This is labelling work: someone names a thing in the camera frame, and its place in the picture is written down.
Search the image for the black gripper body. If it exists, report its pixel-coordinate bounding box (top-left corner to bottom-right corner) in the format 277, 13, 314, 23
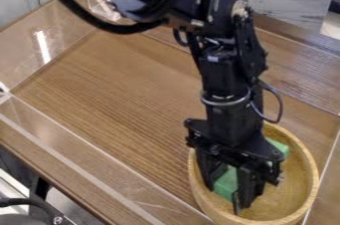
183, 88, 283, 185

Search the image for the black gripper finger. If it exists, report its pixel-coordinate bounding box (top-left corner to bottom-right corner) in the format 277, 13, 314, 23
231, 165, 265, 215
194, 147, 227, 190

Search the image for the green rectangular block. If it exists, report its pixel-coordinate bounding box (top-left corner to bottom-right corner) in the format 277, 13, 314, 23
213, 137, 289, 201

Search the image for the brown wooden bowl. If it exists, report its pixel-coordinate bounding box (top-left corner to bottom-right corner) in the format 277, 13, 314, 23
186, 123, 319, 225

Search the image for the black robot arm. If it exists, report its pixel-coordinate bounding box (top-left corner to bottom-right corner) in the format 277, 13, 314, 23
111, 0, 283, 212

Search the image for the clear acrylic tray wall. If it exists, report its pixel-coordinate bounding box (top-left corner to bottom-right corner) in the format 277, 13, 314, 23
0, 91, 213, 225

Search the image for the black cable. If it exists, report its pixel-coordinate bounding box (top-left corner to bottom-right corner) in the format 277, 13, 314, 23
27, 0, 167, 35

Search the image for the black table leg bracket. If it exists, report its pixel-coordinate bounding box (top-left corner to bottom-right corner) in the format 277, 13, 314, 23
29, 176, 77, 225

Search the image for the clear acrylic corner bracket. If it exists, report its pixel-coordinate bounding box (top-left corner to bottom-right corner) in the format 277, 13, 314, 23
86, 0, 121, 22

